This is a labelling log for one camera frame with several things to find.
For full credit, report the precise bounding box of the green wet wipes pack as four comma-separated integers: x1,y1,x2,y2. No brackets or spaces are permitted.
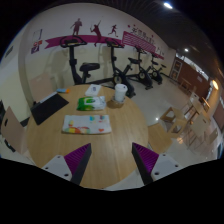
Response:
77,96,106,111

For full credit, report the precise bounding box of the wooden chair right front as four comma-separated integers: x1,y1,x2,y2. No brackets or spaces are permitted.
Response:
148,123,172,154

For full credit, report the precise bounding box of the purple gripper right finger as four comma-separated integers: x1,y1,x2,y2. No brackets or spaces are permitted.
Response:
131,142,183,186

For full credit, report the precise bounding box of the wooden chair far right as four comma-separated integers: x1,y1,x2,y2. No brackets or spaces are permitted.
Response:
184,113,218,148

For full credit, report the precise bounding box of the black exercise bike left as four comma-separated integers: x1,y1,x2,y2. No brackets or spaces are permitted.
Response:
59,35,101,86

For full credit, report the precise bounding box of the black laptop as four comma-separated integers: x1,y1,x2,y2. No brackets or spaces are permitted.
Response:
31,93,68,125

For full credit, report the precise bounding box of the round wooden coaster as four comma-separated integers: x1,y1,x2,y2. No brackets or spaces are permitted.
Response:
107,99,123,109

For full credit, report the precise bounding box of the black exercise bike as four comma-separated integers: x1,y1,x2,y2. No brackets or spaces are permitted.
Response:
59,35,101,86
130,58,153,90
146,53,165,85
87,37,137,99

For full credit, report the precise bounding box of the wooden stool right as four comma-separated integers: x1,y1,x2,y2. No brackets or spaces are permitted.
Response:
160,107,187,139

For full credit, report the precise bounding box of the white paper cup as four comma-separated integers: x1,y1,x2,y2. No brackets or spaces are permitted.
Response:
115,84,128,102

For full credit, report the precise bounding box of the wooden chair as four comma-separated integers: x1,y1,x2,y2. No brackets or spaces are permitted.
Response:
148,123,172,154
184,113,218,148

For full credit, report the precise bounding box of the beige chair behind table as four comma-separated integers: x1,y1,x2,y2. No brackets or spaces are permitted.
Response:
29,73,53,103

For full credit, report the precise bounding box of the white colourful patterned towel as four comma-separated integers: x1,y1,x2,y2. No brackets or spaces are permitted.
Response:
62,115,112,134

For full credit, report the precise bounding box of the blue orange small object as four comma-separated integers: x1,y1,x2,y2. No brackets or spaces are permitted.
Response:
56,88,70,93

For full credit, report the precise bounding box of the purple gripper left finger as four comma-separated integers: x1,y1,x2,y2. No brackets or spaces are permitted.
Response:
42,143,93,186

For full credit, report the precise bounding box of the white tissue pack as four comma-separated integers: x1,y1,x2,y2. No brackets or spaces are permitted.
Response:
85,84,101,96

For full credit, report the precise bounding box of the beige chair left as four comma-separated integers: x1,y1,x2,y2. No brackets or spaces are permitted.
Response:
1,107,28,155

